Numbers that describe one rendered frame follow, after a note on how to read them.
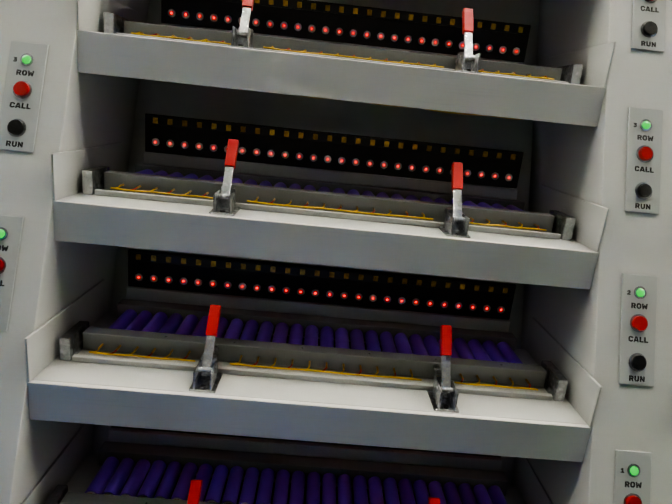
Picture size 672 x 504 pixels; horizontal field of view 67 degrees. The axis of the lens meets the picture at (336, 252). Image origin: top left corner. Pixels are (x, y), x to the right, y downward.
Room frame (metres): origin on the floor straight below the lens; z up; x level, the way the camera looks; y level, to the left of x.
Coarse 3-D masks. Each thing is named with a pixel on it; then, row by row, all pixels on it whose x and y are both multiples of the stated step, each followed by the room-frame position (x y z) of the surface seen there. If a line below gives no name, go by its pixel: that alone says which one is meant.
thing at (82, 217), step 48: (480, 192) 0.74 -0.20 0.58; (96, 240) 0.56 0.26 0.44; (144, 240) 0.56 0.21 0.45; (192, 240) 0.56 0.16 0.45; (240, 240) 0.56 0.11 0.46; (288, 240) 0.56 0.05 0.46; (336, 240) 0.56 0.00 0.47; (384, 240) 0.57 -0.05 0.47; (432, 240) 0.57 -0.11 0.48; (480, 240) 0.57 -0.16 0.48; (528, 240) 0.60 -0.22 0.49; (576, 240) 0.62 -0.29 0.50; (576, 288) 0.59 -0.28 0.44
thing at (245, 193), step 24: (144, 192) 0.62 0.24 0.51; (168, 192) 0.60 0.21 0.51; (192, 192) 0.62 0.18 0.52; (240, 192) 0.62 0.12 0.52; (264, 192) 0.62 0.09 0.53; (288, 192) 0.62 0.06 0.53; (312, 192) 0.62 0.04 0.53; (384, 216) 0.63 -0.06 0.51; (408, 216) 0.61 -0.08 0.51; (432, 216) 0.63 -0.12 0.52; (480, 216) 0.63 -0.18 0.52; (504, 216) 0.63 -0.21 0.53; (528, 216) 0.63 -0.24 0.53; (552, 216) 0.63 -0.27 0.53
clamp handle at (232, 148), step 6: (228, 144) 0.58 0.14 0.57; (234, 144) 0.58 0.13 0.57; (228, 150) 0.58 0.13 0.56; (234, 150) 0.58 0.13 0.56; (228, 156) 0.58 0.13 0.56; (234, 156) 0.58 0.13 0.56; (228, 162) 0.58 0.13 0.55; (234, 162) 0.58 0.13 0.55; (228, 168) 0.58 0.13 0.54; (234, 168) 0.58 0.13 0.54; (228, 174) 0.58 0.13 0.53; (228, 180) 0.57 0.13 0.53; (222, 186) 0.57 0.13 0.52; (228, 186) 0.57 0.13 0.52; (222, 192) 0.57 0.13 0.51; (228, 192) 0.57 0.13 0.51
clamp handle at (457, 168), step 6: (456, 162) 0.60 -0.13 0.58; (456, 168) 0.59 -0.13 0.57; (462, 168) 0.59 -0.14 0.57; (456, 174) 0.59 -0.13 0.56; (462, 174) 0.59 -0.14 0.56; (456, 180) 0.59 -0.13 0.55; (462, 180) 0.59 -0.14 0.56; (456, 186) 0.59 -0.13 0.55; (462, 186) 0.59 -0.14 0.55; (456, 192) 0.59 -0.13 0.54; (456, 198) 0.59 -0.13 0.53; (456, 204) 0.58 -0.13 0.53; (456, 210) 0.58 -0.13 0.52; (456, 216) 0.58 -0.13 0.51
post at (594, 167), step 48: (576, 0) 0.65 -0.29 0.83; (624, 0) 0.57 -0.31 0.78; (576, 48) 0.65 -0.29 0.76; (624, 48) 0.57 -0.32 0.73; (624, 96) 0.57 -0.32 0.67; (576, 144) 0.63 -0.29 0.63; (624, 144) 0.57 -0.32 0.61; (576, 192) 0.63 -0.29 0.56; (624, 192) 0.57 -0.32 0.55; (624, 240) 0.57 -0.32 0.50; (528, 288) 0.76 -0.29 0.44; (576, 336) 0.61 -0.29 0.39; (624, 384) 0.57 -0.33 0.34; (624, 432) 0.57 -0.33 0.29; (576, 480) 0.60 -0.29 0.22
